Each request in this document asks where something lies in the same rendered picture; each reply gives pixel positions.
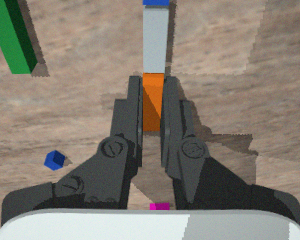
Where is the orange rod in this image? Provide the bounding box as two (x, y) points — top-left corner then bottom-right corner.
(143, 73), (164, 131)

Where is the grey rod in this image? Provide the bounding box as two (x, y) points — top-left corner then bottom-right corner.
(143, 5), (169, 73)

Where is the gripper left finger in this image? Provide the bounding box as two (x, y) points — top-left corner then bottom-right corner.
(1, 75), (143, 227)

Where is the green flat bar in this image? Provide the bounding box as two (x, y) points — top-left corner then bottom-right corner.
(0, 0), (37, 74)

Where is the small magenta block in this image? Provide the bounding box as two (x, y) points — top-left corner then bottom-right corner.
(150, 203), (170, 210)

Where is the small blue block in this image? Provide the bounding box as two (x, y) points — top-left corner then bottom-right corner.
(44, 150), (65, 171)
(143, 0), (169, 5)

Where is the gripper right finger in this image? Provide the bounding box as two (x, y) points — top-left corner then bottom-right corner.
(160, 76), (300, 225)

